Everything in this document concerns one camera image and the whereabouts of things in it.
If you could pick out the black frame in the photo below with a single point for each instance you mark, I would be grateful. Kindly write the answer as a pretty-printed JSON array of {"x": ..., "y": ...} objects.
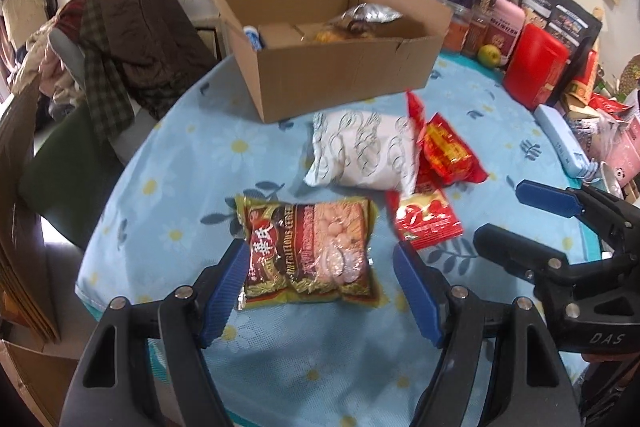
[{"x": 207, "y": 39}]

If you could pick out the cardboard box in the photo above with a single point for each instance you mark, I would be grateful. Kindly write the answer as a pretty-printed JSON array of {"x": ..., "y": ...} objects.
[{"x": 340, "y": 77}]

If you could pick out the red yellow snack packet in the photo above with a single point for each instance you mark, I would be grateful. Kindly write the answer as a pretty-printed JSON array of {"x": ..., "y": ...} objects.
[{"x": 450, "y": 152}]

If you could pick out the teal table cloth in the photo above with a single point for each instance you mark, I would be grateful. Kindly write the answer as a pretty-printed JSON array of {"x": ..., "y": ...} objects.
[{"x": 520, "y": 117}]

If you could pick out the brown cereal packet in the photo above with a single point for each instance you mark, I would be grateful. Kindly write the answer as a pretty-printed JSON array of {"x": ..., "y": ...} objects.
[{"x": 310, "y": 252}]

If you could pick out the dark green chair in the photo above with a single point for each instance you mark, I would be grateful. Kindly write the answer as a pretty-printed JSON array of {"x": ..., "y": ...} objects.
[{"x": 70, "y": 177}]

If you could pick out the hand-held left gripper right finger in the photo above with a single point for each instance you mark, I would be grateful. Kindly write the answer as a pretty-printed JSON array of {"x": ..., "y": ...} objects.
[{"x": 415, "y": 292}]

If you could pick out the pink bottle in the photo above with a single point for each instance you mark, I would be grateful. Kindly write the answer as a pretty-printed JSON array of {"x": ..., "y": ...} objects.
[{"x": 502, "y": 29}]

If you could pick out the brown quilted jacket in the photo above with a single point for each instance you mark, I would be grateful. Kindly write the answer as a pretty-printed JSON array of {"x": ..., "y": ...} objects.
[{"x": 150, "y": 42}]

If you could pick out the blue white tablet tube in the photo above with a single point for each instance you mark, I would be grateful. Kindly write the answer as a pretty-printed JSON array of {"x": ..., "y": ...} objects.
[{"x": 253, "y": 38}]

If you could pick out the metal cup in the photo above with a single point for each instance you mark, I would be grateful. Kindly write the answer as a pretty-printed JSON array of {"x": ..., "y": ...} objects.
[{"x": 612, "y": 182}]

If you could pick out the white patterned snack bag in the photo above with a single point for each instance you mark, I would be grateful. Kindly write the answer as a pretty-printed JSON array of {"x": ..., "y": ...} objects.
[{"x": 360, "y": 152}]

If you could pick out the silver foil snack packet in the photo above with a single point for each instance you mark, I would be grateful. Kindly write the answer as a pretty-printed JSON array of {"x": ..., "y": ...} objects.
[{"x": 370, "y": 13}]

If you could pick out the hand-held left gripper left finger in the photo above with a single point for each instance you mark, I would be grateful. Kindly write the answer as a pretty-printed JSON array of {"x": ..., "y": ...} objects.
[{"x": 227, "y": 292}]

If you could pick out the pile of red packages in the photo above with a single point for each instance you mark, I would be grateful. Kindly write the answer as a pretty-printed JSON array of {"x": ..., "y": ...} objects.
[{"x": 590, "y": 87}]

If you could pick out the green plaid shirt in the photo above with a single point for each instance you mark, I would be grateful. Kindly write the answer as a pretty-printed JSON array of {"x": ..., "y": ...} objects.
[{"x": 102, "y": 72}]

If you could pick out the blue floral tablecloth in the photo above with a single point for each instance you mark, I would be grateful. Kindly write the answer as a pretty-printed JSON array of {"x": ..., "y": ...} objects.
[{"x": 200, "y": 167}]

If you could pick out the black stand-up pouch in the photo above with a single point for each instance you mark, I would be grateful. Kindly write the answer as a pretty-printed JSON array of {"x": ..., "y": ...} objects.
[{"x": 565, "y": 14}]

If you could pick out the white and blue case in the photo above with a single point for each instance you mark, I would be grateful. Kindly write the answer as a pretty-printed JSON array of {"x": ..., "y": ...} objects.
[{"x": 562, "y": 139}]

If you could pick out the yellow waffle snack packet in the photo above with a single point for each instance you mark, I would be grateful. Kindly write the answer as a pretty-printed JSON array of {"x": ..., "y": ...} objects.
[{"x": 330, "y": 36}]

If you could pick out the brown floor carton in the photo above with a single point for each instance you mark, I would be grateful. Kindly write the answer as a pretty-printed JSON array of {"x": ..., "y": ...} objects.
[{"x": 35, "y": 382}]

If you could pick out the pink box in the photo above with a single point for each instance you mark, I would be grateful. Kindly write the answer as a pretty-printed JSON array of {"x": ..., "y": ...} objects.
[{"x": 625, "y": 147}]

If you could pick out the cream cabinet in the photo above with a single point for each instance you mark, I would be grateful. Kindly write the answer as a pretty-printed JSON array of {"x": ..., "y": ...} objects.
[{"x": 22, "y": 12}]

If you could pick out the pile of clothes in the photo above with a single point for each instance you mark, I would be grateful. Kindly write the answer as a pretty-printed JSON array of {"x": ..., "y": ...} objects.
[{"x": 40, "y": 62}]

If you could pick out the plain red snack packet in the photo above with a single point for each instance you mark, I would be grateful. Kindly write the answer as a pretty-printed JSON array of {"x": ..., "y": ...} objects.
[{"x": 415, "y": 117}]

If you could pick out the yellow green apple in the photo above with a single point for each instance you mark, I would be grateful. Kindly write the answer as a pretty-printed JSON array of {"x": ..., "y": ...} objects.
[{"x": 489, "y": 56}]

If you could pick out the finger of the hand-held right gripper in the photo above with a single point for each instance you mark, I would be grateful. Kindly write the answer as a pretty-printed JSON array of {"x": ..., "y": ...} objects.
[
  {"x": 515, "y": 252},
  {"x": 545, "y": 199}
]

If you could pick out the red canister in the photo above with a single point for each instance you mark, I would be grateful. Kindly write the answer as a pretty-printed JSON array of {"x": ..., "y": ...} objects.
[{"x": 535, "y": 67}]

